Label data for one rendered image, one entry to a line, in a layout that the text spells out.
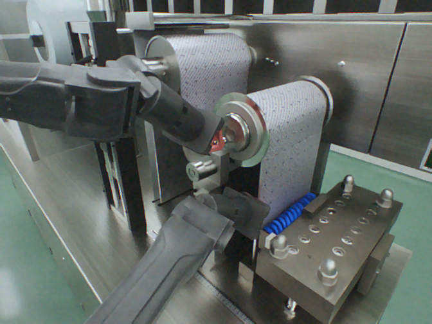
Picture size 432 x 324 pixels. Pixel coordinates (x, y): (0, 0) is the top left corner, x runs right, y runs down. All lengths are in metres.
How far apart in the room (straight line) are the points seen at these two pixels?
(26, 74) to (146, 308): 0.26
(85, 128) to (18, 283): 1.89
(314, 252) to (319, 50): 0.49
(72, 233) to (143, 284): 0.63
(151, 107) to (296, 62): 0.54
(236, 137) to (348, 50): 0.37
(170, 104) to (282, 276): 0.38
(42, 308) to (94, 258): 1.21
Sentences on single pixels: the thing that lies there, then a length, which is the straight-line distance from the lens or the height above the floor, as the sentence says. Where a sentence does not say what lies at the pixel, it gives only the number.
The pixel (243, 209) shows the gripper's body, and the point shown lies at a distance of 0.48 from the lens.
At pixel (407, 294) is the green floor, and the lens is 2.12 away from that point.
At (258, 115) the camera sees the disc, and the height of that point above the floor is 1.29.
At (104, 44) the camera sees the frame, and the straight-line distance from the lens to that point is 0.65.
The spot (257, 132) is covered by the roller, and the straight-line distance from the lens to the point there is 0.49.
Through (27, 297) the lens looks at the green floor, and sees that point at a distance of 2.08.
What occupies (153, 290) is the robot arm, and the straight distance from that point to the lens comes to 0.28.
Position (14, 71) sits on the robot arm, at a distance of 0.35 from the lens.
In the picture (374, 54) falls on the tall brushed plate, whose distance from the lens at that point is 0.73.
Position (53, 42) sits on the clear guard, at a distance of 1.34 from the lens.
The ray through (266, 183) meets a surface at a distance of 0.56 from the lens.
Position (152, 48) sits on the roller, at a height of 1.38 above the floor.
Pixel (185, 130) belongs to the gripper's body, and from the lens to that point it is 0.41.
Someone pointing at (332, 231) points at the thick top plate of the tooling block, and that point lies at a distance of 0.66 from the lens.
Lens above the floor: 1.44
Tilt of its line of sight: 28 degrees down
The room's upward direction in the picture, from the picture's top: straight up
